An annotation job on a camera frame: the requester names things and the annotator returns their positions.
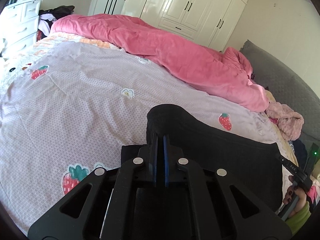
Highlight dark clothes pile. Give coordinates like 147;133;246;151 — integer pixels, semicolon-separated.
37;5;75;41

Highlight green sleeve forearm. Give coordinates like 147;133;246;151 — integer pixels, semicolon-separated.
285;202;311;236

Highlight pink fuzzy blanket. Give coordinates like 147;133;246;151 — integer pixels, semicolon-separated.
265;102;304;141

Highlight pink duvet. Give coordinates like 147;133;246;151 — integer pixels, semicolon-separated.
51;14;269;112

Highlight grey quilted headboard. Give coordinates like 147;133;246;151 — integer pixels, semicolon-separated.
240;40;319;149

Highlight black orange printed garment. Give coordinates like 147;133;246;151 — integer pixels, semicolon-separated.
120;103;284;213

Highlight white wardrobe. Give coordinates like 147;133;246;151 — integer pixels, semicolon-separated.
89;0;248;51

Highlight right hand dark nails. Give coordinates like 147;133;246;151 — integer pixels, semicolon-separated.
283;185;306;218

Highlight lilac strawberry bed sheet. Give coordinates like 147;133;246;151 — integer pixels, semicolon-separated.
1;33;283;233

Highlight white drawer chest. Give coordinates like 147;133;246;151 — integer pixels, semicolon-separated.
1;0;42;59

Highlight colourful clothes pile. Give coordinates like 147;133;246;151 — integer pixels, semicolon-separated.
292;139;319;212

